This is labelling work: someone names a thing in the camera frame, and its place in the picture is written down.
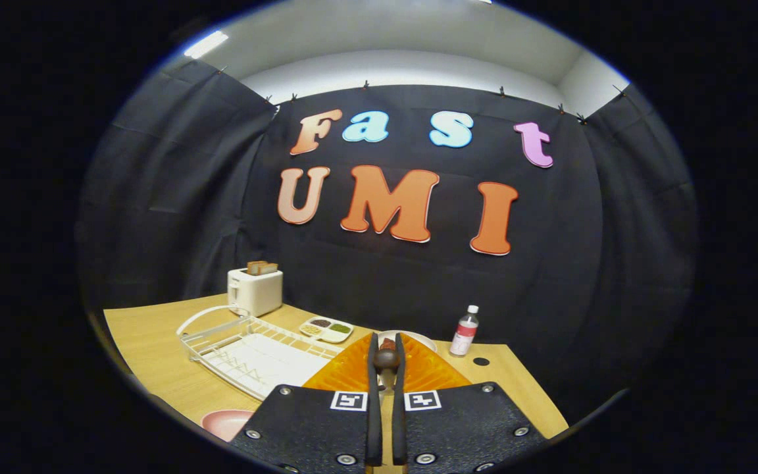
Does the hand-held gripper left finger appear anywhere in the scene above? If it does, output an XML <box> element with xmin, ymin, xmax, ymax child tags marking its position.
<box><xmin>229</xmin><ymin>332</ymin><xmax>383</xmax><ymax>474</ymax></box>

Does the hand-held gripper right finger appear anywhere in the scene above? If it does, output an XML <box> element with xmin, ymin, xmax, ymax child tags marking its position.
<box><xmin>392</xmin><ymin>332</ymin><xmax>547</xmax><ymax>474</ymax></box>

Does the pink plate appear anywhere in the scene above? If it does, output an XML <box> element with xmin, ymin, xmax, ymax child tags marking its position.
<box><xmin>201</xmin><ymin>409</ymin><xmax>256</xmax><ymax>442</ymax></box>

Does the dark brown spoon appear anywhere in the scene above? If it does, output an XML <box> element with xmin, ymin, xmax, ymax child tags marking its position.
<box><xmin>372</xmin><ymin>348</ymin><xmax>401</xmax><ymax>397</ymax></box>

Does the white wire dish rack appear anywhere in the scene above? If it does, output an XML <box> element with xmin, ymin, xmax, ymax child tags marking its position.
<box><xmin>177</xmin><ymin>305</ymin><xmax>347</xmax><ymax>402</ymax></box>

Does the white divided dish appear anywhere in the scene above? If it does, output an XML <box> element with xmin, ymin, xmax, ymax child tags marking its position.
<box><xmin>299</xmin><ymin>317</ymin><xmax>355</xmax><ymax>344</ymax></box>

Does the white round plate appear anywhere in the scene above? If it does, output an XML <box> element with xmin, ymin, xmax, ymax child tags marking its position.
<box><xmin>376</xmin><ymin>330</ymin><xmax>438</xmax><ymax>353</ymax></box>

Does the white drip tray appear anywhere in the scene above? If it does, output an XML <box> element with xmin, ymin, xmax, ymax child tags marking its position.
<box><xmin>201</xmin><ymin>334</ymin><xmax>332</xmax><ymax>400</ymax></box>

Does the clear bottle with red label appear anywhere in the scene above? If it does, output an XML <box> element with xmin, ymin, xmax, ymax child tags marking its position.
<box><xmin>449</xmin><ymin>305</ymin><xmax>480</xmax><ymax>357</ymax></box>

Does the white toaster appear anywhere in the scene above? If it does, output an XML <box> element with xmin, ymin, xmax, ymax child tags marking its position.
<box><xmin>227</xmin><ymin>267</ymin><xmax>284</xmax><ymax>318</ymax></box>

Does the narrow ceiling light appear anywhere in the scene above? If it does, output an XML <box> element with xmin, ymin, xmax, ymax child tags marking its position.
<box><xmin>184</xmin><ymin>30</ymin><xmax>229</xmax><ymax>59</ymax></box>

